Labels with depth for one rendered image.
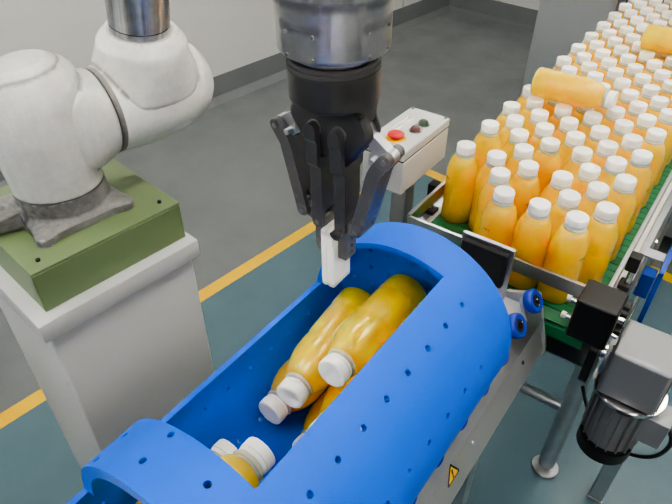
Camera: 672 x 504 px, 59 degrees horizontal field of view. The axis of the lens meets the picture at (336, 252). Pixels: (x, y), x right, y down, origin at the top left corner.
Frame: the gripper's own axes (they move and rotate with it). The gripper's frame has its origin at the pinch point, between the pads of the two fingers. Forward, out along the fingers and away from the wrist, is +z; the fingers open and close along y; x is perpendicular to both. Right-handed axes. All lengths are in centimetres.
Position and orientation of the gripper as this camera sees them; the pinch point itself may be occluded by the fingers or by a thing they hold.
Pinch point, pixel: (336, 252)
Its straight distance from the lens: 59.1
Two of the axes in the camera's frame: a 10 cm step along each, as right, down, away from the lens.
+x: 5.9, -5.2, 6.2
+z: 0.1, 7.7, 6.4
